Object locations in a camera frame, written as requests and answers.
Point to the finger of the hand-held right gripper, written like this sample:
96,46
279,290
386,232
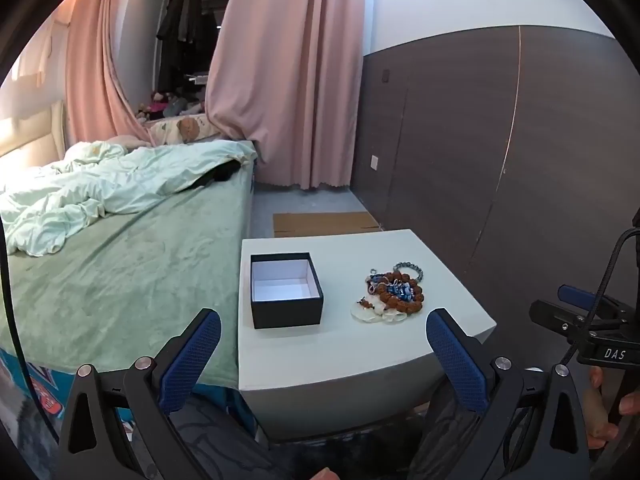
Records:
555,312
572,293

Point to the beige padded headboard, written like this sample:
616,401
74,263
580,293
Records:
30,135

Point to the white side table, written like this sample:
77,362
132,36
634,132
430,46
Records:
310,355

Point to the pale green duvet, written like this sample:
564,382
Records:
100,185

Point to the blue printed mattress side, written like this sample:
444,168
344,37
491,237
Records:
35,380

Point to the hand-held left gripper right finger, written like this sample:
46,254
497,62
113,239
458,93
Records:
457,360

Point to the pile of soft toys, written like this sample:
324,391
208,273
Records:
170,106

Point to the flat cardboard sheet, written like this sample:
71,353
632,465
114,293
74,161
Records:
325,222

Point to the patterned cream pillow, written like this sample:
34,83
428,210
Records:
182,129

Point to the sheer cream organza pouch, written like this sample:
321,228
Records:
367,314

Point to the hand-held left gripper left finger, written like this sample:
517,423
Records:
192,360

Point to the pink curtain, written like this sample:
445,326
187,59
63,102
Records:
290,85
95,60

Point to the black jewelry box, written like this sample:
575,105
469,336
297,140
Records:
285,312

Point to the hanging dark clothes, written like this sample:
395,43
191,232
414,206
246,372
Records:
185,30

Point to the person's right hand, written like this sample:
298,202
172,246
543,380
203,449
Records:
597,405

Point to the green bed sheet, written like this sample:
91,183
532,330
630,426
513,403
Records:
125,285

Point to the person's dark patterned trousers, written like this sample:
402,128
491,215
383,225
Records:
220,450

